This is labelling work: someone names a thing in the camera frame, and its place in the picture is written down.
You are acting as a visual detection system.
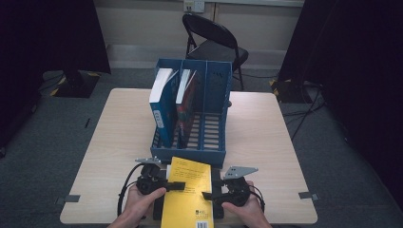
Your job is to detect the black folding chair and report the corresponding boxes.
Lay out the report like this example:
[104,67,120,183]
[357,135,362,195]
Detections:
[182,12,250,92]

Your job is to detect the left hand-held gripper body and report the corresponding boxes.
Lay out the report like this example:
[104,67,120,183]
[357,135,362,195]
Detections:
[135,157,169,196]

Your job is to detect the grey tape piece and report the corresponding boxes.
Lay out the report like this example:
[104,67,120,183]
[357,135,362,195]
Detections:
[297,191,320,202]
[55,194,82,205]

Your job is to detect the black curtain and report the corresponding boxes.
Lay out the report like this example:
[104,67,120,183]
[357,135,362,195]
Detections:
[0,0,111,150]
[278,0,403,210]

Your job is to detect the blue plastic file rack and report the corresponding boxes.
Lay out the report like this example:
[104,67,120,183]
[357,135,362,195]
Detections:
[149,57,233,169]

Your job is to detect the black floor cables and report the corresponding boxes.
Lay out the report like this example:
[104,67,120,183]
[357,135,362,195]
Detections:
[280,85,328,141]

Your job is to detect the hand-held gripper cable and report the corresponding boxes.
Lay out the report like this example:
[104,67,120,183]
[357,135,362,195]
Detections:
[248,184,266,214]
[116,162,144,219]

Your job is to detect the left hand-held gripper cable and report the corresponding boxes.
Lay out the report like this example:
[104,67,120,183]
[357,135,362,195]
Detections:
[116,162,144,219]

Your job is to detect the white wall socket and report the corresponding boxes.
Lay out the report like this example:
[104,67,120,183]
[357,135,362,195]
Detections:
[183,0,205,13]

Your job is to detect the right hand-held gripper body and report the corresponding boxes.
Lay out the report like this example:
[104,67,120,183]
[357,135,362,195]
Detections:
[218,165,259,207]

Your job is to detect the right hand-held gripper cable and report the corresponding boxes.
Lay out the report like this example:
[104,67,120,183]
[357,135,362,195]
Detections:
[248,184,266,214]

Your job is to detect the black stand base striped tape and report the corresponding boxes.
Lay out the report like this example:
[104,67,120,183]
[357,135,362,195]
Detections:
[269,77,314,105]
[48,69,103,99]

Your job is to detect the person's left hand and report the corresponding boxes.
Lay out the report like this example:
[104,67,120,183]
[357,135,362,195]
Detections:
[122,184,167,228]

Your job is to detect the blue book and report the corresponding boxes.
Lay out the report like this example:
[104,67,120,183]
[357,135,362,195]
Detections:
[148,66,181,149]

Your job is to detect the red book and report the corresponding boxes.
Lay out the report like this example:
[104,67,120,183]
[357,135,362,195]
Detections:
[175,68,200,150]

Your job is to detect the person's right hand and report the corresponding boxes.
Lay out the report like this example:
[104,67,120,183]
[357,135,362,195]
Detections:
[221,180,264,228]

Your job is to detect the yellow book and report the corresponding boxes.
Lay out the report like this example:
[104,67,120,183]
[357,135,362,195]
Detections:
[160,156,215,228]

